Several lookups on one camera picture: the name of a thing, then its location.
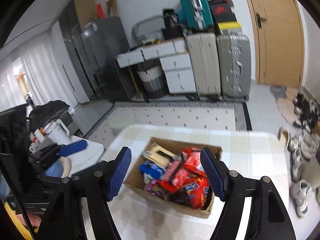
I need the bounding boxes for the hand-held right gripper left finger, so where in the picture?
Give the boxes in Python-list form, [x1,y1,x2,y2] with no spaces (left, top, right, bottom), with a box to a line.
[37,147,132,240]

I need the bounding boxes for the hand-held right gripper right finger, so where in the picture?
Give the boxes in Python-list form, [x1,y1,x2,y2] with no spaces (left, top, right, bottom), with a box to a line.
[200,147,297,240]

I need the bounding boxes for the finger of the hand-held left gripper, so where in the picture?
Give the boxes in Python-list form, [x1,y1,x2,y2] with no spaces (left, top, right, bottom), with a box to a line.
[29,140,88,166]

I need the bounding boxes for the red packet blue logo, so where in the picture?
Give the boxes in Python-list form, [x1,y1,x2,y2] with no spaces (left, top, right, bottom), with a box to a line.
[172,175,213,210]

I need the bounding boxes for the red triangular snack packet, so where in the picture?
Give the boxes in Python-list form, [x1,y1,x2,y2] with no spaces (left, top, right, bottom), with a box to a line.
[181,147,208,178]

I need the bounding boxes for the blue snack packet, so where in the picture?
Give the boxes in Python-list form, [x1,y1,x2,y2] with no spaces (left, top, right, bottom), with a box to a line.
[138,161,165,180]

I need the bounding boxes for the purple grape candy packet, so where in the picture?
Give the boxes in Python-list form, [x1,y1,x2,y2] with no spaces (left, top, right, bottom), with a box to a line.
[144,175,171,198]

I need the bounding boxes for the small red snack packet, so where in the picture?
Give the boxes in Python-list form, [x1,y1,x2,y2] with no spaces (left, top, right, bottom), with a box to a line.
[160,160,191,193]

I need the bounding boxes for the brown cardboard box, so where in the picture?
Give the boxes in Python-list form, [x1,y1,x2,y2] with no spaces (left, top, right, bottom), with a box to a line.
[124,137,223,219]

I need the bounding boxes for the beige wafer pack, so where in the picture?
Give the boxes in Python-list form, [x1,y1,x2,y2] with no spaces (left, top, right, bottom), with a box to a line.
[144,142,178,166]

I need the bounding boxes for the person's left forearm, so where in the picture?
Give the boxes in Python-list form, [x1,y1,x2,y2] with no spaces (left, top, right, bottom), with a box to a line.
[4,200,33,235]

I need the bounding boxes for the beige plates stack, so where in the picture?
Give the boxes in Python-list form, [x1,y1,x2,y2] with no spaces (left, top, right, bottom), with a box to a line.
[61,157,72,177]

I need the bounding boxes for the white kettle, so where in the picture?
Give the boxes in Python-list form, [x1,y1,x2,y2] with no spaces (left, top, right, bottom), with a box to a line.
[46,120,72,146]

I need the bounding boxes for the blue bowls stack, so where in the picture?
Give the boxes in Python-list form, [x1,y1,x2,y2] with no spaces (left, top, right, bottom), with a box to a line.
[45,162,63,178]

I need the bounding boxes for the dark clothes pile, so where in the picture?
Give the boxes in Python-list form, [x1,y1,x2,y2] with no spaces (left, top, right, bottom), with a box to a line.
[29,100,72,131]

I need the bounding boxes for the black monitor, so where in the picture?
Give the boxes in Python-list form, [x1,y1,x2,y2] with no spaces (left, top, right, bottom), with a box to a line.
[0,104,29,155]

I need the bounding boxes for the patterned floor rug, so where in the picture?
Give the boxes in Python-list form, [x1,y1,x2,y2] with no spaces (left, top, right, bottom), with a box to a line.
[85,101,252,143]

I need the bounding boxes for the beige slipper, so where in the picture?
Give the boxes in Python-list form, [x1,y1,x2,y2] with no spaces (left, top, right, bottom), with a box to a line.
[279,127,291,151]

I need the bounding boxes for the white sneaker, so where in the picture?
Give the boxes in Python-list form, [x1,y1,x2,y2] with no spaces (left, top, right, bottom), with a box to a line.
[290,180,315,218]
[291,147,305,182]

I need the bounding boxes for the white curtain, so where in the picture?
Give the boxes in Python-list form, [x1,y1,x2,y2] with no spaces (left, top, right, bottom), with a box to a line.
[0,37,78,110]

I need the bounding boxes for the grey white laundry basket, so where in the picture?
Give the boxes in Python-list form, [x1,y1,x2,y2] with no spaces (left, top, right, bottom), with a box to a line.
[136,64,168,98]

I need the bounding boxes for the grey sneaker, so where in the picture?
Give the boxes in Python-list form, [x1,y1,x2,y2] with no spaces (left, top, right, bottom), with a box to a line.
[287,131,320,161]

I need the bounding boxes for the dark grey refrigerator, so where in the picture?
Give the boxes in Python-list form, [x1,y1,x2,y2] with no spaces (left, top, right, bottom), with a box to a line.
[82,17,137,101]

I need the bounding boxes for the grey door mat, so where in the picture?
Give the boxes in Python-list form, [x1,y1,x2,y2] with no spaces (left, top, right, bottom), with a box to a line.
[270,86,301,128]

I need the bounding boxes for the glossy dark cabinet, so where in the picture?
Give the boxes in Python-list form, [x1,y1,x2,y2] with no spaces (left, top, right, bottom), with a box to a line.
[59,0,100,101]

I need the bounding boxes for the white drawer dresser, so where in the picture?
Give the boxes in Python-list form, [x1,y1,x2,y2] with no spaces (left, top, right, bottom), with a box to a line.
[116,39,198,95]

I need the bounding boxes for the beige suitcase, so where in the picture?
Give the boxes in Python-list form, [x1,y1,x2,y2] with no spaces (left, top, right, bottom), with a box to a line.
[186,32,222,97]

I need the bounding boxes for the silver suitcase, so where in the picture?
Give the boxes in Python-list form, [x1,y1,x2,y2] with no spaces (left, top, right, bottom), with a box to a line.
[216,34,252,100]

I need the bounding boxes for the pile of dark shoes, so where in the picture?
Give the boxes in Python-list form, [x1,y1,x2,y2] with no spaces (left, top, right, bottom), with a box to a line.
[292,92,320,130]

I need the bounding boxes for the cardboard sheet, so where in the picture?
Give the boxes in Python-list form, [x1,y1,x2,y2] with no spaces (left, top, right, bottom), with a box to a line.
[74,0,97,25]

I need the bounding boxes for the oval mirror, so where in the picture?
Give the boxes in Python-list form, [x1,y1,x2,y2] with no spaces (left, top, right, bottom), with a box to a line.
[131,15,166,43]

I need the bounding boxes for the brown paper bag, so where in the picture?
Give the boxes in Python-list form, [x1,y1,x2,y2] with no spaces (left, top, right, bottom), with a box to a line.
[106,0,118,18]

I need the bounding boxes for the yellow black shoe box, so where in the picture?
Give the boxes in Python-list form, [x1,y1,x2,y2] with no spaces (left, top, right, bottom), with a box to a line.
[216,21,243,35]

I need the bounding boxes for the black paper bag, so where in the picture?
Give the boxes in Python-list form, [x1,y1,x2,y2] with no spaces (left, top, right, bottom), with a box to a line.
[162,9,185,40]

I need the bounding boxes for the wooden door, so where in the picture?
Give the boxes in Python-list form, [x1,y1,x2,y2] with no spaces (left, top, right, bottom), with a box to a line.
[240,0,305,88]

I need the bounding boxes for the black orange shoe box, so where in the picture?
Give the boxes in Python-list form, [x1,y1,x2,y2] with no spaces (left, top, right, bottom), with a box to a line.
[209,0,236,22]

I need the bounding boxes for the teal suitcase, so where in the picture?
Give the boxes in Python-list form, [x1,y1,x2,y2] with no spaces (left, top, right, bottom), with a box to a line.
[175,0,215,30]

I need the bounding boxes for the dark door handle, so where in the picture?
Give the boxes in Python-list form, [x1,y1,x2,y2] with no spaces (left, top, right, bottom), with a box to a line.
[255,12,267,28]

